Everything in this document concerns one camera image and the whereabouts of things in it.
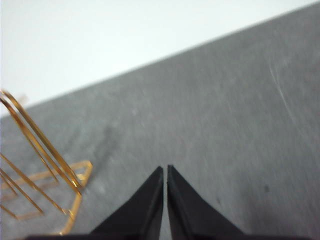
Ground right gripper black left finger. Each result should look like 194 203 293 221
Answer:
88 165 164 237

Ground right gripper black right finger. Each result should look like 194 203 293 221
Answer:
166 164 247 237

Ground gold wire cup holder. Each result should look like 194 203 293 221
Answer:
0 89 93 236

